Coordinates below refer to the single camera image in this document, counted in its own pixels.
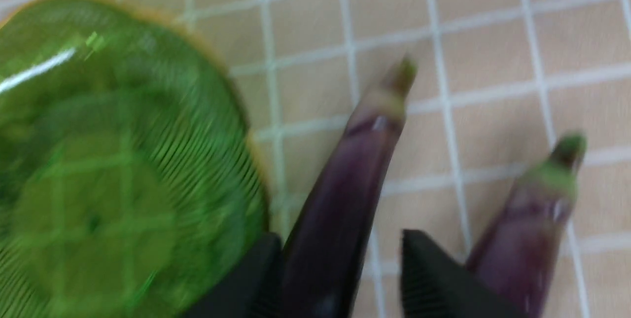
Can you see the purple eggplant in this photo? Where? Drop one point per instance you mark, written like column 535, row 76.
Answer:
column 325, row 252
column 516, row 255

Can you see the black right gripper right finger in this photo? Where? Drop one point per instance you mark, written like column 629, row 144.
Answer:
column 433, row 285

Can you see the checkered beige tablecloth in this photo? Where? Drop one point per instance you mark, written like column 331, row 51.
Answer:
column 498, row 82

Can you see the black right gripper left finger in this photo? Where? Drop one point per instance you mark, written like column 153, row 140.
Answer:
column 252, row 289

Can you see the green glass plate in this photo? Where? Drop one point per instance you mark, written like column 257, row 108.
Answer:
column 129, row 185

